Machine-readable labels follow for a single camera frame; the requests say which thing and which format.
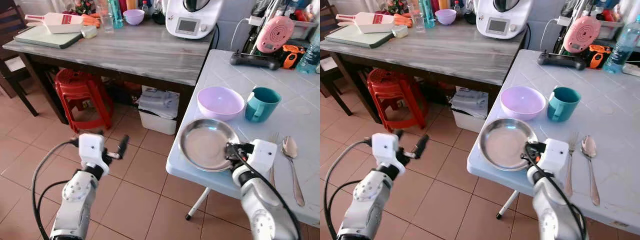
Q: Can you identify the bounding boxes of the round steel plate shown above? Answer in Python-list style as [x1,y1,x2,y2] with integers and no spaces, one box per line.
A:
[178,118,242,173]
[478,117,539,172]

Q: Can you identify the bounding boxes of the steel fork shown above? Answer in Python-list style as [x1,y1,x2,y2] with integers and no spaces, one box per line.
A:
[268,131,280,189]
[564,131,580,198]

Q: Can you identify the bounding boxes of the steel spoon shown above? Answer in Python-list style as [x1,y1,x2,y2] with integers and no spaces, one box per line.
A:
[580,135,601,207]
[280,135,306,208]

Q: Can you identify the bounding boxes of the large purple plastic bowl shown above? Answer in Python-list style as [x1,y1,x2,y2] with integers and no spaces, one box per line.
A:
[196,85,246,122]
[500,85,548,122]

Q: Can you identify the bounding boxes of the white bin with bag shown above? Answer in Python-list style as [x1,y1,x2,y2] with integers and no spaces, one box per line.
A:
[137,85,180,136]
[449,85,490,134]

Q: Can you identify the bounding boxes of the red plastic stool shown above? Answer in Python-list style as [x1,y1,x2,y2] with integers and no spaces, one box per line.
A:
[366,68,430,134]
[53,68,115,134]

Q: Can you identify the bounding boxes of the teal plastic mug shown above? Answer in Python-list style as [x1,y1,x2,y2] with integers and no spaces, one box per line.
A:
[546,86,582,124]
[244,86,283,124]

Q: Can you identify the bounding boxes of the white folding table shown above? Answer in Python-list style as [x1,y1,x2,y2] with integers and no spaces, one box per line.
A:
[466,48,640,236]
[165,48,321,229]

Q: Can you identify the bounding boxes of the grey wood-top table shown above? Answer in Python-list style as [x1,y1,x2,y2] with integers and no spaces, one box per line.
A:
[2,19,221,127]
[320,19,531,127]

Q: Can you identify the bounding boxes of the black handheld device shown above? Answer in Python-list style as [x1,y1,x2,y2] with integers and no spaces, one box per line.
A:
[229,51,283,71]
[537,51,587,71]

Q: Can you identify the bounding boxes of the dark wooden chair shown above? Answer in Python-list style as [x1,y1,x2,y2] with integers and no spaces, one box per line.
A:
[320,0,354,119]
[0,0,39,119]

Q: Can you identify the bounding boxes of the green cutting board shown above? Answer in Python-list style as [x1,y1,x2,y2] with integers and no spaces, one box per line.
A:
[13,24,84,50]
[324,24,396,50]

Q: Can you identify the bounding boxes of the orange and black tool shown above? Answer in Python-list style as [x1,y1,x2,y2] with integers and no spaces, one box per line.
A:
[281,43,306,70]
[585,43,612,70]

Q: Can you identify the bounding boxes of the orange carrots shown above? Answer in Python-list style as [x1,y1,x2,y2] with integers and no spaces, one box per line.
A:
[393,13,414,29]
[81,13,102,29]

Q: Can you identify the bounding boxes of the clear drinking glass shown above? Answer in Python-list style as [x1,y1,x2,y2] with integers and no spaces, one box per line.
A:
[408,4,426,34]
[97,4,115,34]

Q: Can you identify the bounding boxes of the clear plastic water bottle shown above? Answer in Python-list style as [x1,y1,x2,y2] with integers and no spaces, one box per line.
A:
[298,29,321,75]
[602,14,640,75]

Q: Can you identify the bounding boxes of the white scoop with red label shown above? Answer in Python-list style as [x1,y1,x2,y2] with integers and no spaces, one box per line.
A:
[335,12,396,35]
[24,12,85,35]

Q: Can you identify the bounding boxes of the teal bottle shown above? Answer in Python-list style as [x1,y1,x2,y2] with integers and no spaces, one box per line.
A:
[108,0,124,30]
[419,0,436,30]

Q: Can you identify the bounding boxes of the pink round appliance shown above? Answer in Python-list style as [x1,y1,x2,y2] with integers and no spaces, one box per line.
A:
[255,14,296,55]
[562,14,602,55]

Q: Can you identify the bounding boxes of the small purple bowl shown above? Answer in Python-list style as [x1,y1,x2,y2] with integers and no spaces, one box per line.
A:
[434,8,458,26]
[122,8,146,27]

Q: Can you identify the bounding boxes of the white kitchen food processor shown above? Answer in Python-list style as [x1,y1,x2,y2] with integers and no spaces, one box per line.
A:
[164,0,225,40]
[475,0,534,40]

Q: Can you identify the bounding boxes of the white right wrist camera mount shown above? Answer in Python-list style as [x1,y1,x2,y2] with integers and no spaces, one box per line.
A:
[538,138,570,174]
[247,139,279,174]

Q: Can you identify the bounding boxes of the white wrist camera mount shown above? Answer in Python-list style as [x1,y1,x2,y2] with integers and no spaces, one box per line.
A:
[247,139,279,174]
[78,133,106,169]
[538,138,570,174]
[371,132,400,169]

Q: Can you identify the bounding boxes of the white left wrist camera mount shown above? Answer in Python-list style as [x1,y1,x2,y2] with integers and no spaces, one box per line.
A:
[78,133,106,169]
[371,132,400,169]

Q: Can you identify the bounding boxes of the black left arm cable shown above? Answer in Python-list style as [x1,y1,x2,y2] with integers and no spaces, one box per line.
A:
[31,139,81,237]
[323,139,374,237]

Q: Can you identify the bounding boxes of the white charger with cable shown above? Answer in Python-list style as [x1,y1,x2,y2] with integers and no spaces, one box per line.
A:
[229,15,264,51]
[542,15,574,51]

